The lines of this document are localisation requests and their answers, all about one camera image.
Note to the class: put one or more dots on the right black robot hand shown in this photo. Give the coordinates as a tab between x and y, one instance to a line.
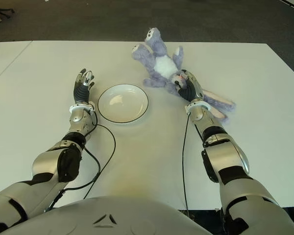
189	91

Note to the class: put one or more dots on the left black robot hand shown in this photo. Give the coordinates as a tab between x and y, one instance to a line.
81	91

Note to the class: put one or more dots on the purple plush bunny doll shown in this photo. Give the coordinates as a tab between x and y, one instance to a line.
164	64

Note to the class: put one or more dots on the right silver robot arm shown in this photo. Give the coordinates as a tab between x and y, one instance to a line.
227	159

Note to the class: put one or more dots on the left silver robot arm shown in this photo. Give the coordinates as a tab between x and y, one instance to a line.
45	164

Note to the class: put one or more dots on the white plate with black rim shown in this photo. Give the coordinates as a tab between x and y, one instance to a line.
123	102

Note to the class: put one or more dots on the black office chair base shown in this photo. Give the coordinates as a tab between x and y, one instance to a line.
6	12

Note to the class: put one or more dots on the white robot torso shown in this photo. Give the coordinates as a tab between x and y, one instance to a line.
107	215

